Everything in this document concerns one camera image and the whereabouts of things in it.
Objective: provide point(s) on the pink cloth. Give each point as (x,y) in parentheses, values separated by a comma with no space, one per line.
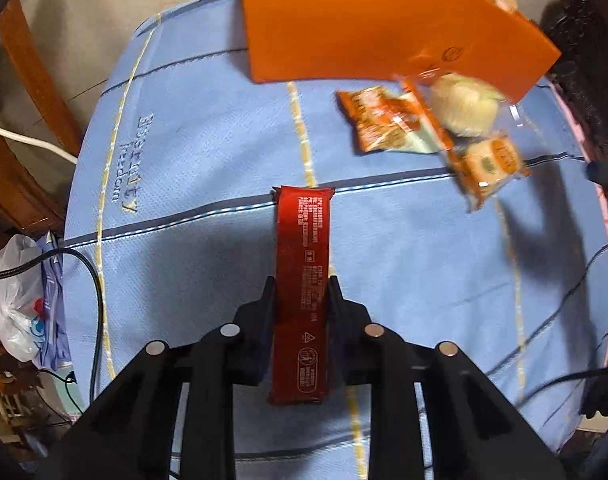
(605,212)

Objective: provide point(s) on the brown orange nut packet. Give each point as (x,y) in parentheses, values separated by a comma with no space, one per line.
(378,115)

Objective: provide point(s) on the clear round cookie packet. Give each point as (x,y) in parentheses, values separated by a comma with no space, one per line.
(488,162)

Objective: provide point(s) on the orange and teal packet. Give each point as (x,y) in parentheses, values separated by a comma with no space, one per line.
(424,137)

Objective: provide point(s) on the round white pastry packet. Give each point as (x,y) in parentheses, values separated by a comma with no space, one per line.
(463,105)

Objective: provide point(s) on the long red snack bar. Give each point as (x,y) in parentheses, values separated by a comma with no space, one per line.
(304,285)

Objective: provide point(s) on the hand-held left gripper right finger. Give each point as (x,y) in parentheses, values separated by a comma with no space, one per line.
(341,340)

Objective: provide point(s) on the blue and white plastic bag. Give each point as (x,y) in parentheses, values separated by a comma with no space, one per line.
(52,280)

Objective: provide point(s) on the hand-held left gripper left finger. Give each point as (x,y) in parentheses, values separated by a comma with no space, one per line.
(264,340)

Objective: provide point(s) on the orange cardboard box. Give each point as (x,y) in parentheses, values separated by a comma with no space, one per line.
(359,20)

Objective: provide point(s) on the carved wooden chair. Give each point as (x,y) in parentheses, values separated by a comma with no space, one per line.
(29,75)

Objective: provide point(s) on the dark carved wooden furniture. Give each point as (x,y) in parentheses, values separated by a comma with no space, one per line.
(583,60)

